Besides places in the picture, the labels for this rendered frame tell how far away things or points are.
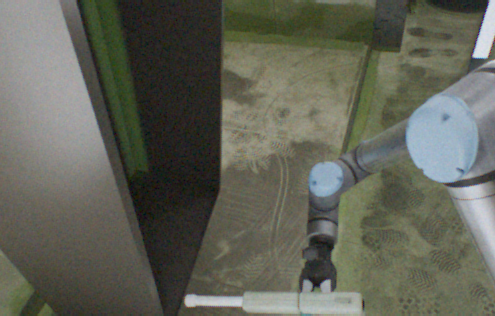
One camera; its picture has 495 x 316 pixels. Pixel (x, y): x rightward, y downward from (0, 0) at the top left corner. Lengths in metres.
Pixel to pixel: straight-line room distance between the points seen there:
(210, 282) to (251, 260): 0.20
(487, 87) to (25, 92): 0.61
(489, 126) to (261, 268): 1.42
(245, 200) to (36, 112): 1.63
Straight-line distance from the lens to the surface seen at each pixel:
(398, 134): 1.01
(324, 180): 1.15
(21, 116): 0.61
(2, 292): 2.07
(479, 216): 0.71
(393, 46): 2.98
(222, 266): 1.96
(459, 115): 0.65
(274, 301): 1.14
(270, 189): 2.15
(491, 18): 1.90
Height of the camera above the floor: 1.76
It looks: 48 degrees down
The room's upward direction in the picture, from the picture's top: 11 degrees counter-clockwise
